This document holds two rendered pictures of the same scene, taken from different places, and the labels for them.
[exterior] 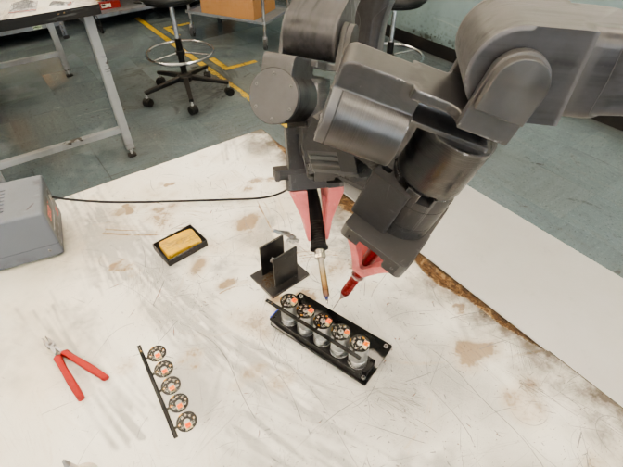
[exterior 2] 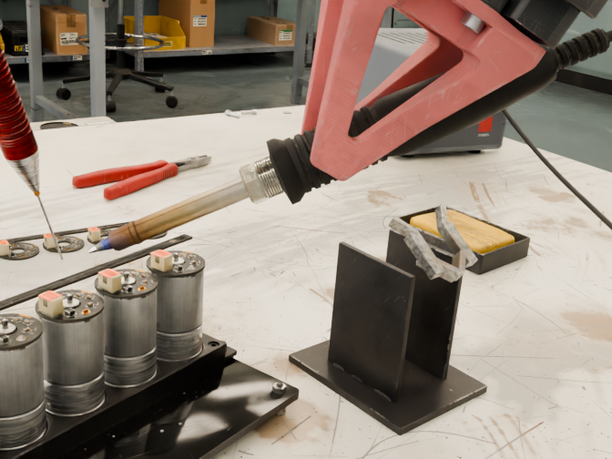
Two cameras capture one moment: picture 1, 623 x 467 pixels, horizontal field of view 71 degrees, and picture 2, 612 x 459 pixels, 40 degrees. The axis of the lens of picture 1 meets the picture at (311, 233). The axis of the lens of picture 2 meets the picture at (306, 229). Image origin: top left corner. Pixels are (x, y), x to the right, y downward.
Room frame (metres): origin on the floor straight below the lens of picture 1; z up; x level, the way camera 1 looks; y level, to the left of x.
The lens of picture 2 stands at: (0.41, -0.30, 0.96)
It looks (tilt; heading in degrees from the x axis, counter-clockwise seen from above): 21 degrees down; 88
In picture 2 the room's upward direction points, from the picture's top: 5 degrees clockwise
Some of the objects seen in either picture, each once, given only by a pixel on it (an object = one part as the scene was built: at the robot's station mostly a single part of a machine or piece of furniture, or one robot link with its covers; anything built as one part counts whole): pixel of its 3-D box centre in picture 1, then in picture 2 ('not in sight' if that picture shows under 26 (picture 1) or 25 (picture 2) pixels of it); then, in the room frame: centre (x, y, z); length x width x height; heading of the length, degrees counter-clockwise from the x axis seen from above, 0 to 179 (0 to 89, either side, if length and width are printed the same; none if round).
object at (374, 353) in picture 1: (329, 335); (104, 449); (0.35, -0.03, 0.76); 0.16 x 0.07 x 0.01; 53
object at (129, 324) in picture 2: (305, 321); (127, 335); (0.35, 0.01, 0.79); 0.02 x 0.02 x 0.05
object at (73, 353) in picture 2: (323, 332); (71, 361); (0.34, -0.01, 0.79); 0.02 x 0.02 x 0.05
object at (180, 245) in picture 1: (180, 244); (460, 236); (0.54, 0.22, 0.76); 0.07 x 0.05 x 0.02; 133
